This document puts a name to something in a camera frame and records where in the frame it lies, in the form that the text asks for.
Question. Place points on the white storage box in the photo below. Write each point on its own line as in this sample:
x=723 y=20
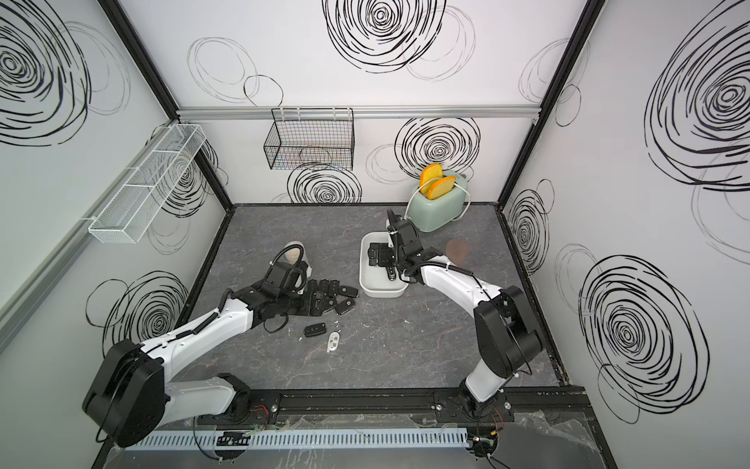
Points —
x=373 y=279

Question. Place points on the black flip key lone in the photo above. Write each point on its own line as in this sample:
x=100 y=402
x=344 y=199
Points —
x=314 y=330

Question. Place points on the white car key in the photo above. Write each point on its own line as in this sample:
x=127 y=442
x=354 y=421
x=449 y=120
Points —
x=333 y=342

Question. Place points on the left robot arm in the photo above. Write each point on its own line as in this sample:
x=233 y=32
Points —
x=135 y=390

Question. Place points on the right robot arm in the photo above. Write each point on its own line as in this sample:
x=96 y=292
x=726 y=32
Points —
x=507 y=329

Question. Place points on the black VW key left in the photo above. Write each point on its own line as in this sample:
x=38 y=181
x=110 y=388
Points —
x=319 y=306

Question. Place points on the black vw key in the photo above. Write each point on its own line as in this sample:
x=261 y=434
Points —
x=345 y=306
x=319 y=306
x=348 y=291

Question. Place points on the black VW key right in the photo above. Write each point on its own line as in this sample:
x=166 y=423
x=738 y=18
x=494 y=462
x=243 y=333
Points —
x=345 y=306

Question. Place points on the black VW key upper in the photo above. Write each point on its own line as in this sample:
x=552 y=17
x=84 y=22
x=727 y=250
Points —
x=348 y=291

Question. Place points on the mint green toaster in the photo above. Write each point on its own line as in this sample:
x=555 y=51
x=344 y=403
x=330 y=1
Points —
x=429 y=215

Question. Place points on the clear jar of grains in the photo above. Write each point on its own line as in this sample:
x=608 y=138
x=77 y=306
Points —
x=298 y=255

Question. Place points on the brown translucent lid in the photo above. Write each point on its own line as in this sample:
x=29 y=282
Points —
x=457 y=251

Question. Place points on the front orange toast slice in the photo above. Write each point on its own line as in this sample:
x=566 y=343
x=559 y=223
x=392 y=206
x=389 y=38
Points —
x=440 y=187

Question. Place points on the orange toast slice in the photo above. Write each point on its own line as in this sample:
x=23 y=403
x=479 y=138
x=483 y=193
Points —
x=429 y=175
x=440 y=187

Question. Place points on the rear orange toast slice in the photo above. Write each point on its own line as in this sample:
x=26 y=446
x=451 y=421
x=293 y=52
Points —
x=429 y=175

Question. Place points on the black wire basket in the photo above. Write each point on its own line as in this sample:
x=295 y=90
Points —
x=311 y=135

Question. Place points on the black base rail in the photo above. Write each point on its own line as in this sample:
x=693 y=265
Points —
x=268 y=407

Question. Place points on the white mesh wall shelf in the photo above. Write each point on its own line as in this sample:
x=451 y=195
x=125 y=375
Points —
x=166 y=180

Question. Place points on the white slotted cable duct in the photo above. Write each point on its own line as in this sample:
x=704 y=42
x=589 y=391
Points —
x=268 y=440

